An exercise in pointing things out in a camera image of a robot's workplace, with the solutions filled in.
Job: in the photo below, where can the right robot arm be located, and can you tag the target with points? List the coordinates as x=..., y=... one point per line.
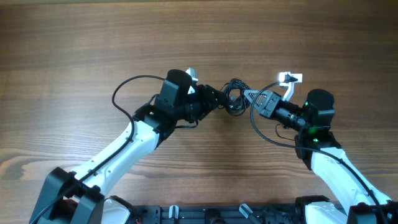
x=316, y=145

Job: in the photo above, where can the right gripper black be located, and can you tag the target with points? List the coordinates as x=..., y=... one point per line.
x=261, y=108

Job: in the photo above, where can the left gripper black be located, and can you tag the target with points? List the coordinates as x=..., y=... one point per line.
x=208, y=101

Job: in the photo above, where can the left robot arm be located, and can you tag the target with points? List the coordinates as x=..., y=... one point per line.
x=81, y=195

